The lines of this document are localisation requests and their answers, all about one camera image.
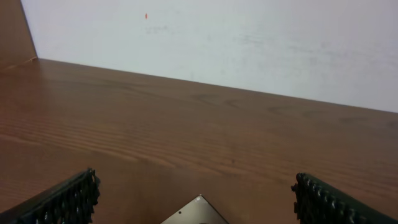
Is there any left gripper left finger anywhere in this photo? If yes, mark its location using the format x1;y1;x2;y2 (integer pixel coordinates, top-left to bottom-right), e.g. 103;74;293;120
1;168;100;224

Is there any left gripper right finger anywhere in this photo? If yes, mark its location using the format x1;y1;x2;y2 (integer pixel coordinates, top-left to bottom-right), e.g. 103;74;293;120
291;172;397;224

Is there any wooden side panel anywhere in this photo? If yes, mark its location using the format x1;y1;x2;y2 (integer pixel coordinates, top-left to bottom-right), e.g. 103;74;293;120
0;0;37;71

